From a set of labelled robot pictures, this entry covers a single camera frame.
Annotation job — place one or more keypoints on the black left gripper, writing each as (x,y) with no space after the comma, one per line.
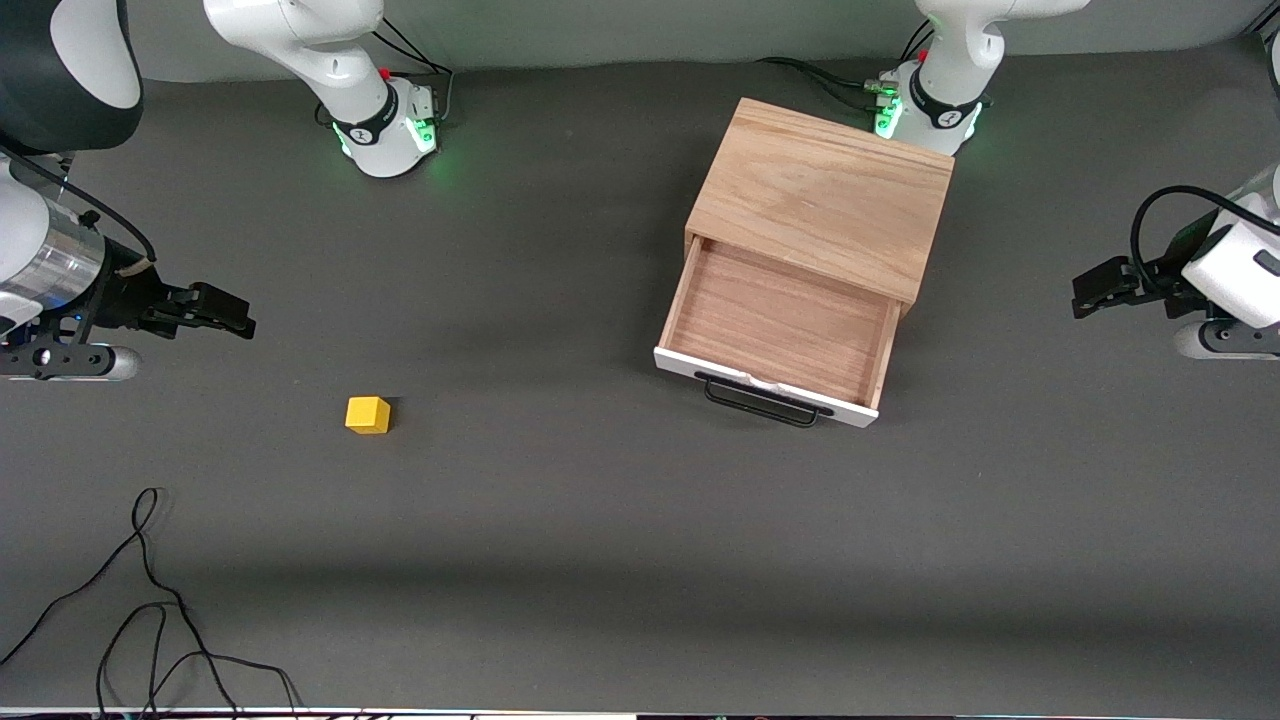
(1163,275)

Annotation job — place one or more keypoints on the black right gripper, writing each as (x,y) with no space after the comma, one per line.
(122,298)

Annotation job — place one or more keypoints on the yellow cube block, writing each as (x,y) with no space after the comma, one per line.
(367,415)

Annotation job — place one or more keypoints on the white-fronted wooden drawer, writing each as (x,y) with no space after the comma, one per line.
(780,320)

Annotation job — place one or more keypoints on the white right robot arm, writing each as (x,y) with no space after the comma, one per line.
(330,60)

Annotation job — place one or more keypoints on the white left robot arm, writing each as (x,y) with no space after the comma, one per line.
(955,60)

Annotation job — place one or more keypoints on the wooden drawer cabinet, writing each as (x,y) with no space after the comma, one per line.
(820,190)

